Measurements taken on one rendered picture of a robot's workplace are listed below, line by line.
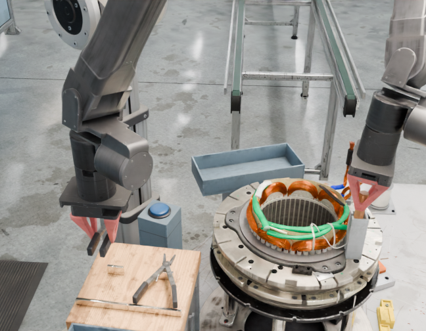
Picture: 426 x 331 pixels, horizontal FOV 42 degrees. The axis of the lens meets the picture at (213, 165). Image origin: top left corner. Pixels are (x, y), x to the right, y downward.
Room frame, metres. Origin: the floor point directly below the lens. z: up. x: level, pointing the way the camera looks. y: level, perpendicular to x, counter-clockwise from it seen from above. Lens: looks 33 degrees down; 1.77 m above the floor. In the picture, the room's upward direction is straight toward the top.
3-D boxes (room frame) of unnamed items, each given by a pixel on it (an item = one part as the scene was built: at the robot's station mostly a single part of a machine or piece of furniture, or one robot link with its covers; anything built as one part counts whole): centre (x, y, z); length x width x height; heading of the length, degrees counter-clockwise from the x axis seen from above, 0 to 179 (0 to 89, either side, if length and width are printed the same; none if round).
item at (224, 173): (1.10, -0.08, 0.92); 0.25 x 0.11 x 0.28; 106
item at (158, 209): (0.94, 0.11, 1.04); 0.04 x 0.04 x 0.01
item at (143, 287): (0.65, 0.12, 1.09); 0.04 x 0.01 x 0.02; 157
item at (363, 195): (0.74, -0.25, 1.20); 0.02 x 0.02 x 0.06
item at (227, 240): (0.82, -0.16, 1.09); 0.32 x 0.32 x 0.01
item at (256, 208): (0.81, -0.09, 1.15); 0.15 x 0.04 x 0.02; 171
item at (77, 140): (0.67, 0.17, 1.36); 0.07 x 0.06 x 0.07; 50
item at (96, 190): (0.68, 0.17, 1.29); 0.10 x 0.07 x 0.07; 83
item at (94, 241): (0.66, 0.19, 1.18); 0.04 x 0.01 x 0.02; 171
